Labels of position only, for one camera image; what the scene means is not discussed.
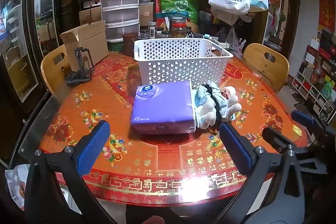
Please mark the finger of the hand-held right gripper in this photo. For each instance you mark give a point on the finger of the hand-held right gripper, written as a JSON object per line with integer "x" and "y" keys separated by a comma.
{"x": 302, "y": 117}
{"x": 273, "y": 138}

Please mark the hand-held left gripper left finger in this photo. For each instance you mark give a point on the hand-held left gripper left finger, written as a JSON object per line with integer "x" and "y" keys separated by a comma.
{"x": 93, "y": 146}

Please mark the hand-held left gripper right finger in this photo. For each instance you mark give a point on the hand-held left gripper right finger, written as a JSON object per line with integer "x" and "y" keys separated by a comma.
{"x": 233, "y": 145}

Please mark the white work gloves bundle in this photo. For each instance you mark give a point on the white work gloves bundle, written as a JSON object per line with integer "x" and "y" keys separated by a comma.
{"x": 210, "y": 113}

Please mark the purple tissue pack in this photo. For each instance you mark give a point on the purple tissue pack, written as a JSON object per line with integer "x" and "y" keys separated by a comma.
{"x": 162, "y": 106}

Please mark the white perforated plastic basket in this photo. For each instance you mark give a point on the white perforated plastic basket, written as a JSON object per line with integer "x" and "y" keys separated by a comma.
{"x": 178, "y": 66}

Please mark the small yellow card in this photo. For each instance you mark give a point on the small yellow card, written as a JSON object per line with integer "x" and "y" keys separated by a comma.
{"x": 298, "y": 130}

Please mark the shelf of boxes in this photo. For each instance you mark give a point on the shelf of boxes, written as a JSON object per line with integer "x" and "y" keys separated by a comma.
{"x": 317, "y": 74}

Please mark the red printed tablecloth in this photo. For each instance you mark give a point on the red printed tablecloth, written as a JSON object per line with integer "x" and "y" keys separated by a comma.
{"x": 168, "y": 161}

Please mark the wooden chair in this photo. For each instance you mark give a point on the wooden chair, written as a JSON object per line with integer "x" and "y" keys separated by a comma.
{"x": 52, "y": 74}
{"x": 257, "y": 66}

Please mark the black phone stand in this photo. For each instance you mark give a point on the black phone stand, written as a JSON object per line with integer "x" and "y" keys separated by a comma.
{"x": 78, "y": 77}

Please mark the printed plastic bag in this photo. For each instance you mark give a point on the printed plastic bag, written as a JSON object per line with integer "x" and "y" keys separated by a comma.
{"x": 17, "y": 184}

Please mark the open cardboard box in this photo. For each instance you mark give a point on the open cardboard box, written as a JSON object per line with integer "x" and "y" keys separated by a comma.
{"x": 86, "y": 40}

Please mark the dark red cup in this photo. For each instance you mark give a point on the dark red cup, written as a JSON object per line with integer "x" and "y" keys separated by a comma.
{"x": 130, "y": 44}

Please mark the glass door cabinet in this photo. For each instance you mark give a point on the glass door cabinet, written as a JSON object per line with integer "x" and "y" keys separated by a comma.
{"x": 15, "y": 43}

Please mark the glass jar with red lid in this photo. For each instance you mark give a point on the glass jar with red lid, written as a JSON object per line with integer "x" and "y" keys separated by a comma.
{"x": 178, "y": 27}

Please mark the small dark bottle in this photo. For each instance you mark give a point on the small dark bottle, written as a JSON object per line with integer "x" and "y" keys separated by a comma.
{"x": 152, "y": 29}

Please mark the brown cardboard box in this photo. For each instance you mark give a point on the brown cardboard box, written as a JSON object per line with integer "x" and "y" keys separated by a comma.
{"x": 146, "y": 14}

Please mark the stacked clear food containers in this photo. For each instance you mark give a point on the stacked clear food containers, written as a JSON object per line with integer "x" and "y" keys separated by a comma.
{"x": 119, "y": 3}

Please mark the green shopping bag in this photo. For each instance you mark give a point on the green shopping bag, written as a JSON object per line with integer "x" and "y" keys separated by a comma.
{"x": 178, "y": 5}

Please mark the red wall poster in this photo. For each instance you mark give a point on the red wall poster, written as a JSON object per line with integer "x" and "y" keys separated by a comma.
{"x": 326, "y": 11}

